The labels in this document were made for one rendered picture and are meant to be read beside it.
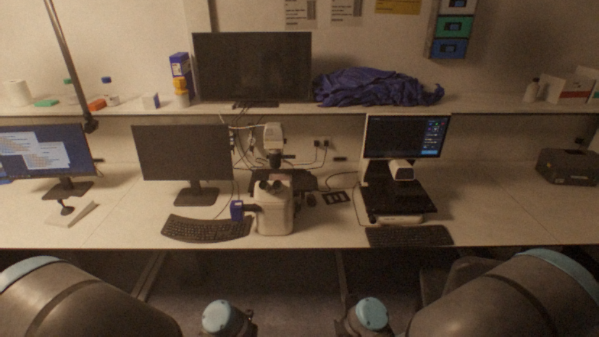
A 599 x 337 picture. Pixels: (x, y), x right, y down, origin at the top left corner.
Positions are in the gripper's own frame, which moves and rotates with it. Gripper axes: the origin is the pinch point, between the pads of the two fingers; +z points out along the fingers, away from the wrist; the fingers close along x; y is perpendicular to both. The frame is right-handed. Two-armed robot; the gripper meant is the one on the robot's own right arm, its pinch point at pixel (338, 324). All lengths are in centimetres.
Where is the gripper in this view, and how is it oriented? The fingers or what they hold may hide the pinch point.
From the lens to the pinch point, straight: 135.0
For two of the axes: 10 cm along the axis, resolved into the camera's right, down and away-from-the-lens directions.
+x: 9.8, 0.2, 2.1
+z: -1.7, 6.3, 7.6
